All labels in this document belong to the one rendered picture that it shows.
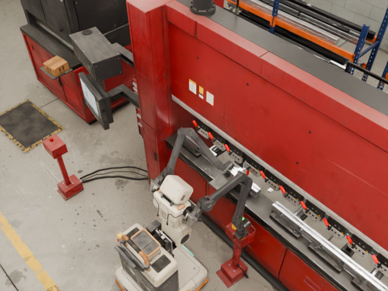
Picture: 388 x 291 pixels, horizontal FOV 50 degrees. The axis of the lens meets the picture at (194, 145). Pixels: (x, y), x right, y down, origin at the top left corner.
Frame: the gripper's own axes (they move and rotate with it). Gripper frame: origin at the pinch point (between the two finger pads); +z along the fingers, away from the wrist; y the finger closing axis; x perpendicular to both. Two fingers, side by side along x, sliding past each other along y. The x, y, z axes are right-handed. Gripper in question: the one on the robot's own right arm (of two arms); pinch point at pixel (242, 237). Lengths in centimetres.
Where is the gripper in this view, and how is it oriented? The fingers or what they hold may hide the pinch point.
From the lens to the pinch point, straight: 366.2
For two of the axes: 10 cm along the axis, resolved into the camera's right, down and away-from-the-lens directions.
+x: -5.8, -5.8, 5.7
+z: 2.2, 5.6, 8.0
